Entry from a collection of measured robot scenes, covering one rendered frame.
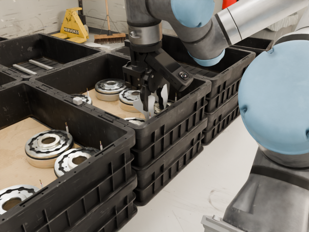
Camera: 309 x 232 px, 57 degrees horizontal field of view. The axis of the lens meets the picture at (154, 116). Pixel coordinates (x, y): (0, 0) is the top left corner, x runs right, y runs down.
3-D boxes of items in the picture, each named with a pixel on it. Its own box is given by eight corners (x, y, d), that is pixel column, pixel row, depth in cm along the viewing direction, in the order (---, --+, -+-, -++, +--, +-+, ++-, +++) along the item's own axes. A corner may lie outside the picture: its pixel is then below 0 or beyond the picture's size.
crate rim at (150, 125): (213, 89, 77) (214, 81, 75) (140, 141, 56) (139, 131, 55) (108, 58, 98) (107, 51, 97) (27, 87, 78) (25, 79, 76)
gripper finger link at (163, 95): (154, 102, 82) (148, 77, 76) (171, 109, 79) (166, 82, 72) (147, 109, 80) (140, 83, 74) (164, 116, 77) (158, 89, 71)
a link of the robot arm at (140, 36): (168, 19, 63) (144, 30, 58) (168, 39, 65) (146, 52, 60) (142, 14, 67) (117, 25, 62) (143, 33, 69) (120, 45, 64)
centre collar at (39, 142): (65, 140, 64) (65, 137, 64) (48, 151, 61) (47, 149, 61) (50, 133, 67) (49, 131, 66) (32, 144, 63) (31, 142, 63)
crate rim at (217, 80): (256, 59, 97) (257, 52, 96) (213, 89, 77) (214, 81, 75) (161, 38, 118) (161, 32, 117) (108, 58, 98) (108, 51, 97)
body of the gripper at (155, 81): (143, 76, 77) (139, 31, 70) (169, 84, 72) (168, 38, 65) (124, 88, 72) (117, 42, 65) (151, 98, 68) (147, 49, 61)
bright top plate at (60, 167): (116, 163, 58) (115, 160, 58) (73, 189, 52) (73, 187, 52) (86, 143, 64) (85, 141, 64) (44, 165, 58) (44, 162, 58)
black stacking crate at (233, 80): (250, 85, 102) (256, 54, 96) (209, 119, 82) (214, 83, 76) (161, 61, 123) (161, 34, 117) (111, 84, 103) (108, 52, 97)
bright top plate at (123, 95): (161, 95, 84) (161, 94, 84) (135, 107, 78) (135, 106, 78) (137, 85, 90) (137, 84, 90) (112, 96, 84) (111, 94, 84)
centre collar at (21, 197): (33, 205, 48) (32, 203, 48) (4, 223, 45) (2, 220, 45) (20, 190, 51) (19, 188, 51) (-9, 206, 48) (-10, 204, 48)
